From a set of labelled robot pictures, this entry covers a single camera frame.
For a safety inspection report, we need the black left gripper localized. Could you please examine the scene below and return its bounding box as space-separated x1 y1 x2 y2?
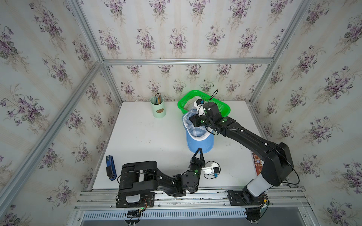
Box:
189 150 205 195

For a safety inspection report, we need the light blue baseball cap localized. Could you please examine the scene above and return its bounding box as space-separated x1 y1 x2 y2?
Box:
182 108 215 153

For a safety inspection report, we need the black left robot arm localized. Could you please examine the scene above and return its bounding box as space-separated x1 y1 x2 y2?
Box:
117 148 206 198

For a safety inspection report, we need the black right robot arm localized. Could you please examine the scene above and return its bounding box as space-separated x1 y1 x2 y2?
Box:
189 102 294 204

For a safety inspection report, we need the beige baseball cap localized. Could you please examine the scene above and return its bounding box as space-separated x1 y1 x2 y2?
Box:
184 96 202 112

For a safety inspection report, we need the green plastic basket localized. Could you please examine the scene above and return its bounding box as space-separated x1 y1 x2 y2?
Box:
177 90 231 117

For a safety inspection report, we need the mint green pencil cup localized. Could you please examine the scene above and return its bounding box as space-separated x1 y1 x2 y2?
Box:
150 96 166 119

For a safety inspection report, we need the bundle of coloured pencils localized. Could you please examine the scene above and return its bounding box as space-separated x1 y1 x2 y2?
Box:
155 93 162 105

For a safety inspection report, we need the red patterned card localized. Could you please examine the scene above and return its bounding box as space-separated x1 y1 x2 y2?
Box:
252 153 263 176

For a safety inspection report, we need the blue stapler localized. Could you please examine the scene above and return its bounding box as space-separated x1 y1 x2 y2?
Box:
106 155 117 181

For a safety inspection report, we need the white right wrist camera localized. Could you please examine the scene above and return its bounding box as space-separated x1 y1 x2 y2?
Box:
194 99 205 116

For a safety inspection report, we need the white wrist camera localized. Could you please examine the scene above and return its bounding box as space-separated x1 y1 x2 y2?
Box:
194 99 205 116
202 162 221 180

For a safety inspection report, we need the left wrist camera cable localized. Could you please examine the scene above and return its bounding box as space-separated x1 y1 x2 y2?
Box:
203 160 221 180

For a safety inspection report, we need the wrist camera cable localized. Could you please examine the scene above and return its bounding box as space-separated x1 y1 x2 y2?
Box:
203 160 221 180
202 89 219 106

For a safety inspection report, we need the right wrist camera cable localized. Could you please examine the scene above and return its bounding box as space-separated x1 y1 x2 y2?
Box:
202 89 219 106

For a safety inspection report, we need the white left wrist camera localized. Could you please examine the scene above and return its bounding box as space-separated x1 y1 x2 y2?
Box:
202 162 221 180

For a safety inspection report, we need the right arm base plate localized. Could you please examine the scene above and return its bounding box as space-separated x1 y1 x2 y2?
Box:
226 190 267 206

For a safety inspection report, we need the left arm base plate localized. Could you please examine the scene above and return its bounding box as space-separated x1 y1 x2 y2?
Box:
116 192 155 208

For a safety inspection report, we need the aluminium mounting rail frame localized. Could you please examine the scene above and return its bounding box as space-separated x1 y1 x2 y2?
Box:
67 186 319 226

